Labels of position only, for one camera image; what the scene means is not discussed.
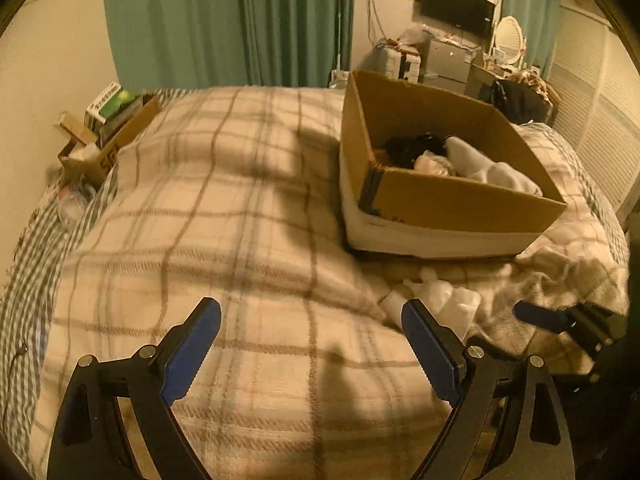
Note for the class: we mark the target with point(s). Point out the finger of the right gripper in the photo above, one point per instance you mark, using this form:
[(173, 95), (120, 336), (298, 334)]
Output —
[(571, 319)]

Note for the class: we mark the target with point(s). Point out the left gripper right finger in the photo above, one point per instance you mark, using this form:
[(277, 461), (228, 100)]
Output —
[(531, 441)]

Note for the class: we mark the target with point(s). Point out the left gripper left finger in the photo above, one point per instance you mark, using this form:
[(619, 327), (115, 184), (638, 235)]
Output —
[(90, 439)]

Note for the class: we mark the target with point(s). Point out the white plastic bag bundle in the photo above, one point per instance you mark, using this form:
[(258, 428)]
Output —
[(452, 306)]

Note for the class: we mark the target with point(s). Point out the white knit glove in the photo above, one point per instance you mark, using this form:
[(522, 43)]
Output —
[(470, 163)]

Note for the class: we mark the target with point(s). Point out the black round jar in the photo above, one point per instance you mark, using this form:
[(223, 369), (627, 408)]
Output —
[(403, 151)]

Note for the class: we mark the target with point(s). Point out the checkered green bed sheet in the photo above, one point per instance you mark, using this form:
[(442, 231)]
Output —
[(35, 269)]

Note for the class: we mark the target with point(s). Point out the brown cardboard box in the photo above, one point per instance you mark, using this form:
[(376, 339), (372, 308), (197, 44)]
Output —
[(399, 211)]

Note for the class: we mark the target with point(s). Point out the white crumpled item in box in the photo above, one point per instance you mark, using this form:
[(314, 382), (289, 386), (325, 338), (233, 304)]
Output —
[(434, 165)]

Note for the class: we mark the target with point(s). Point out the black jacket on chair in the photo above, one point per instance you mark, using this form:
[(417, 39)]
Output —
[(519, 103)]

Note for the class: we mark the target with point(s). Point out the white louvered wardrobe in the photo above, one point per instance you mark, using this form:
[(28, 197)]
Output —
[(599, 112)]

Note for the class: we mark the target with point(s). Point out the small plastic water bottle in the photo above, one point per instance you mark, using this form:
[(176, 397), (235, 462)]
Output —
[(72, 203)]

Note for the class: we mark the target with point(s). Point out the silver mini fridge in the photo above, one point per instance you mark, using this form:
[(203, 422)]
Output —
[(448, 66)]

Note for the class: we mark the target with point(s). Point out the white oval vanity mirror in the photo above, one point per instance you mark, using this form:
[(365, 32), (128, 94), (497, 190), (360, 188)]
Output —
[(508, 42)]

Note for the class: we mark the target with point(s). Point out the plaid beige blanket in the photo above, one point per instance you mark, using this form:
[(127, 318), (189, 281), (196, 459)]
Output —
[(295, 388)]

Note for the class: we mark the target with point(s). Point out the small cardboard box SF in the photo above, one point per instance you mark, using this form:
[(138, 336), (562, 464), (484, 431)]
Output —
[(96, 167)]

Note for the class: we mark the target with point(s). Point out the white suitcase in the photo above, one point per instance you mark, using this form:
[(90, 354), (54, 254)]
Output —
[(401, 63)]

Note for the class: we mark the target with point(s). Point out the green curtain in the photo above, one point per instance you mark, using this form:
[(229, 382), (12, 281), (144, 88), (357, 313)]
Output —
[(196, 44), (539, 21)]

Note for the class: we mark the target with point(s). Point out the green white product box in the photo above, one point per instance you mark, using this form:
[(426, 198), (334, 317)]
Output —
[(108, 103)]

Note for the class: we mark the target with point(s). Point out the black wall television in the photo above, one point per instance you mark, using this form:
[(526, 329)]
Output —
[(473, 16)]

